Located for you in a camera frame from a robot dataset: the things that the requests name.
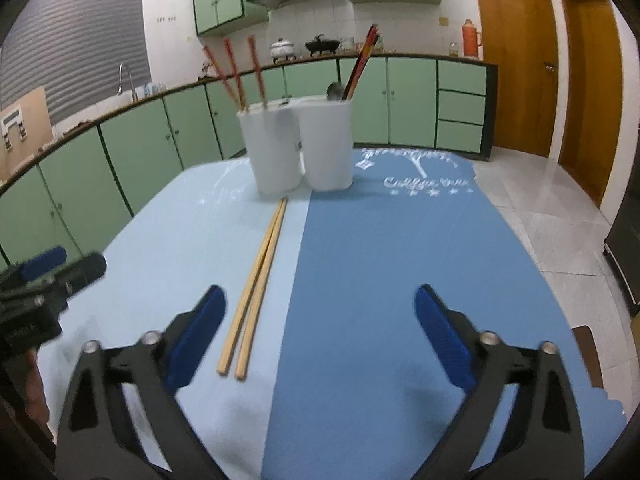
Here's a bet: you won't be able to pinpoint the plain bamboo chopstick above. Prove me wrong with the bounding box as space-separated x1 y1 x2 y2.
217 202 280 376
234 197 288 382

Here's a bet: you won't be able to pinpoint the metal spoon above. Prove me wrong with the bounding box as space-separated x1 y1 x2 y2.
326 81 345 101

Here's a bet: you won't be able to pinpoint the green lower kitchen cabinets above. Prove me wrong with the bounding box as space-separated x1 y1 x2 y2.
1 54 498 266

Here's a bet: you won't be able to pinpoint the chrome kitchen faucet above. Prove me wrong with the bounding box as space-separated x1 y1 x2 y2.
117 62 140 104

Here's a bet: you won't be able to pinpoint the person left hand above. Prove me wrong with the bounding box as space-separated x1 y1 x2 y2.
25 350 50 427

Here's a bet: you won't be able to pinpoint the brown wooden stool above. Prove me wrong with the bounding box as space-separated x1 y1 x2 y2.
572 325 604 389

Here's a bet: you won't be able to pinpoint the cardboard box with fittings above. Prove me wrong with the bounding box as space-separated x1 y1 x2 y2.
0 87 54 181

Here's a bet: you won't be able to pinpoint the dark glass cabinet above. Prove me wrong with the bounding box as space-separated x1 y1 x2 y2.
603 157 640 318

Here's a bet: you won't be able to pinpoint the grey window blind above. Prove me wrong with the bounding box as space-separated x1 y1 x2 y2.
1 0 151 124

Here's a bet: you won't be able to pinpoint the blue table mat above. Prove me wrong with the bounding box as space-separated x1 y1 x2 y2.
38 150 626 479

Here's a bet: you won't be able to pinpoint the white double utensil holder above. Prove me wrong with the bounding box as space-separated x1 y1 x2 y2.
236 96 354 195

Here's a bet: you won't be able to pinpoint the white cooking pot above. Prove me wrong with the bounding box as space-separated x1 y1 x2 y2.
269 38 297 64

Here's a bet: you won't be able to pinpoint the black wok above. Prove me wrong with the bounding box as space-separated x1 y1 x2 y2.
305 35 341 58

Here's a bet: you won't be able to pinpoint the small glass jar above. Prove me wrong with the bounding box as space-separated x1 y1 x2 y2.
449 42 459 58

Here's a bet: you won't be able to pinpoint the orange thermos flask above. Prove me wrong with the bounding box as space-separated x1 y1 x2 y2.
461 18 483 60

